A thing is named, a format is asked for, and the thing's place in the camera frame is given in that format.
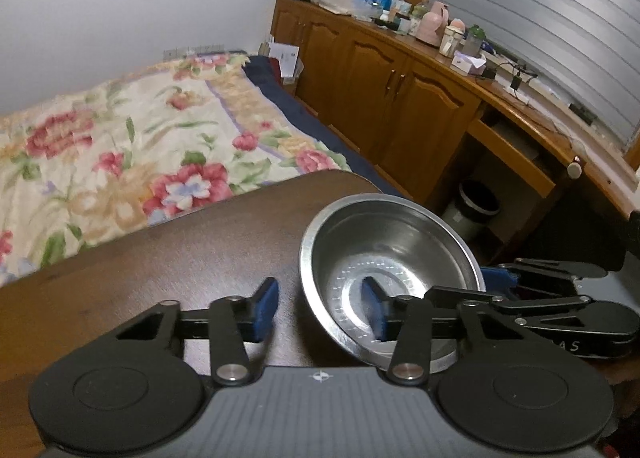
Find white tissue box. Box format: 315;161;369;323
452;51;487;76

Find grey trash bin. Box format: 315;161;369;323
439;179;502;241

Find pink kettle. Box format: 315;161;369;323
414;1;450;46

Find stainless steel bowl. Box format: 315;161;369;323
299;193;487;373

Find clear jar with green lid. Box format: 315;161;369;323
464;24;486;56

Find wooden cabinet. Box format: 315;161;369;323
270;0;640;259

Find grey window blinds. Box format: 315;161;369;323
415;0;640;149

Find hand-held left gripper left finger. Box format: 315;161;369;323
116;277;280;387

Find floral blanket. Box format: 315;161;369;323
0;52;354;289

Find wall socket strip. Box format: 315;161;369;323
163;43;224;59

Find dark blue bed sheet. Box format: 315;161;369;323
242;54;417;199

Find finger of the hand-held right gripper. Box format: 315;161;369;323
425;285;593;321
481;258;609;299

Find white paper bag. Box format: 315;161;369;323
267;41;304;81

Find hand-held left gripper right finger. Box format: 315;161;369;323
361;276;526;385

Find white bottle with pink cap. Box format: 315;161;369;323
439;22;466;56

